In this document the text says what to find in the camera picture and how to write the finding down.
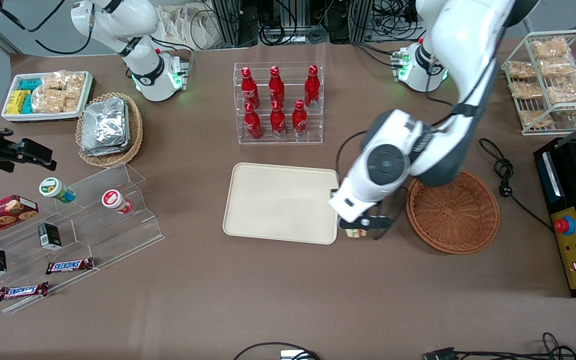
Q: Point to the snickers chocolate bar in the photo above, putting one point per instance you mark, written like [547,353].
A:
[22,291]
[69,265]

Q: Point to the green lid yogurt cup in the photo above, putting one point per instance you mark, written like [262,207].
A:
[55,189]

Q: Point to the clear bagged pastry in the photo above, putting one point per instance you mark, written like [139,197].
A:
[535,118]
[525,91]
[558,67]
[522,70]
[565,90]
[550,47]

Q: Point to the yellow snack packet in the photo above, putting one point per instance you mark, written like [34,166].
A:
[15,101]

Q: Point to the triangular sandwich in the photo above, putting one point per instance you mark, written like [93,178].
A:
[353,234]

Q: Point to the silver foil packet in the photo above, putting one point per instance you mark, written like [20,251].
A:
[104,122]
[127,142]

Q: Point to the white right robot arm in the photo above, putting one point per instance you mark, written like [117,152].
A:
[118,20]

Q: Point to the white rectangular snack tray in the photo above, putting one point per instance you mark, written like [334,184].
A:
[43,117]

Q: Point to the oval light wicker basket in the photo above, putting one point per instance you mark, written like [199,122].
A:
[137,130]

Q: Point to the round brown wicker basket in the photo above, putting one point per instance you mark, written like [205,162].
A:
[455,220]

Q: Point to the red cola bottle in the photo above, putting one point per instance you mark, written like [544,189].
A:
[312,89]
[249,90]
[253,125]
[278,124]
[299,122]
[276,89]

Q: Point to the clear acrylic bottle rack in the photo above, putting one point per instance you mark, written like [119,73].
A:
[315,127]

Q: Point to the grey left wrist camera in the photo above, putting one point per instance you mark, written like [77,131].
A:
[379,221]

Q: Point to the red lid yogurt cup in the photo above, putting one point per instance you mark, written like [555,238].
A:
[114,200]

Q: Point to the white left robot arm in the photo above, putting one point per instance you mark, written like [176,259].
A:
[468,40]

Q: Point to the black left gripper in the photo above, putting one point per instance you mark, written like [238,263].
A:
[378,236]

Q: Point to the white cloth bag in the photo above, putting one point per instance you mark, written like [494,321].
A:
[188,27]

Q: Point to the cream rectangular tray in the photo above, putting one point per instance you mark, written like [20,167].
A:
[280,202]

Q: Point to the white power adapter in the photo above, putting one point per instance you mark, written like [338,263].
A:
[293,355]

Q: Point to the teal snack packet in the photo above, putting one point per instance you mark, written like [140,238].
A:
[27,105]
[30,84]

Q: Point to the clear acrylic step display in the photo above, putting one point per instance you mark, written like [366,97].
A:
[118,240]

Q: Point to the aluminium profile frame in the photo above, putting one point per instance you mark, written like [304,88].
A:
[225,22]
[361,20]

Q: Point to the black yellow control box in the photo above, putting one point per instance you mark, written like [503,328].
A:
[575,250]

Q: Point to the clear rice cracker pack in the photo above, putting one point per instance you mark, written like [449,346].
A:
[54,80]
[41,100]
[72,101]
[75,81]
[58,101]

